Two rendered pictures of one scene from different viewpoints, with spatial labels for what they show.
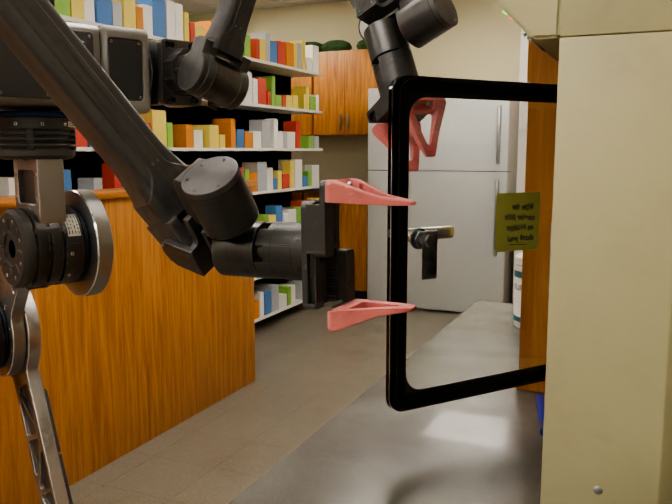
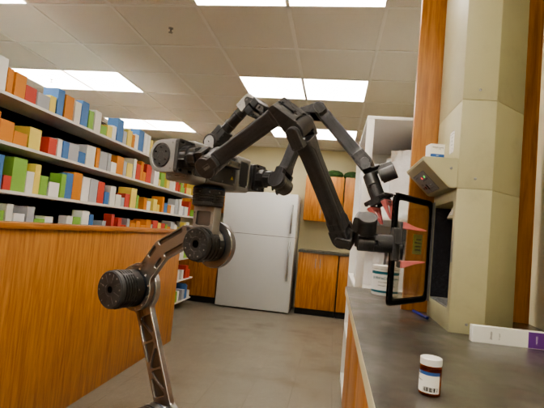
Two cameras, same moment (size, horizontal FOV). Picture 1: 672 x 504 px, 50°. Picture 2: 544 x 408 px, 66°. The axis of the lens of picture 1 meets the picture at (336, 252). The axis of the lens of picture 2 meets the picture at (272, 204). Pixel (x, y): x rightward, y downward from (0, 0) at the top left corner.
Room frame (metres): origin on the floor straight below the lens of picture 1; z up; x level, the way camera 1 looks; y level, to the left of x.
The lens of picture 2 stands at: (-0.47, 0.73, 1.21)
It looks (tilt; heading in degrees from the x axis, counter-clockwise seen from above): 4 degrees up; 345
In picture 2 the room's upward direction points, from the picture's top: 5 degrees clockwise
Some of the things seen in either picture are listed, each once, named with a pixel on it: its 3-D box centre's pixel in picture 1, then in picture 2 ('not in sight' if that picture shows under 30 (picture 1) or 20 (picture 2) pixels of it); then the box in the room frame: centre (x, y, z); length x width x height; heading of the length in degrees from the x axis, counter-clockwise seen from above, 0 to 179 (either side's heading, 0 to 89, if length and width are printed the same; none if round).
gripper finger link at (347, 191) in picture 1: (366, 217); (410, 234); (0.68, -0.03, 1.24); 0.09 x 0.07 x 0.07; 65
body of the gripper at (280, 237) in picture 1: (299, 251); (385, 243); (0.71, 0.04, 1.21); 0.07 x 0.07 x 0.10; 65
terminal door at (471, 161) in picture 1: (488, 241); (410, 249); (0.92, -0.19, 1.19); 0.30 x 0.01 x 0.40; 120
